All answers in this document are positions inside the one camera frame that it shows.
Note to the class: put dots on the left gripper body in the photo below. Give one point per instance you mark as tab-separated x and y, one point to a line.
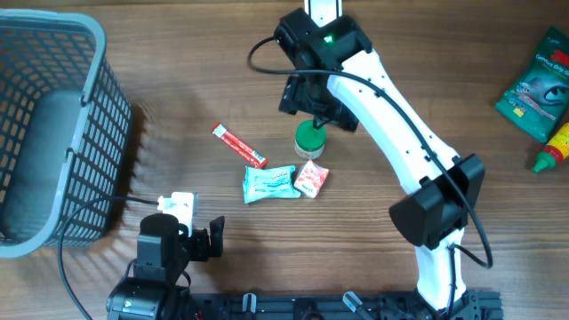
199	245

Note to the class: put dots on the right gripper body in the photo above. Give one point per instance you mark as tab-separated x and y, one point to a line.
313	104

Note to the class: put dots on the clear jar green lid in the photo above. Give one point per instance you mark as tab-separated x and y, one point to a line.
310	141

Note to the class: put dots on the teal tissue packet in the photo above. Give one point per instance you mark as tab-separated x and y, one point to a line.
269	183

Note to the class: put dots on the red stick packet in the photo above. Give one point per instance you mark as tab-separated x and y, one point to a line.
251	156

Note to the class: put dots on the red white snack packet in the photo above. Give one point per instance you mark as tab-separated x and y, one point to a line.
310	179

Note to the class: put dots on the dark green box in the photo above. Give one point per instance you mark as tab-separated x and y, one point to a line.
536	102

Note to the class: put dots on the red sauce bottle green cap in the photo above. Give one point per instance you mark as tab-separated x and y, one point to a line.
554	152

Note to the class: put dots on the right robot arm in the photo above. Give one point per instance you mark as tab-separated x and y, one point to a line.
339	79

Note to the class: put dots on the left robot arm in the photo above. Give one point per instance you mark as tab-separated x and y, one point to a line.
149	289

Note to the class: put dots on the white barcode scanner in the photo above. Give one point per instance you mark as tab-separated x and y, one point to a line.
323	12

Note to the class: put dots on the grey plastic shopping basket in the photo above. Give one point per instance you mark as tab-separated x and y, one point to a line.
65	126

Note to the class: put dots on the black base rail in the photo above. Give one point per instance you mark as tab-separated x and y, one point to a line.
349	305

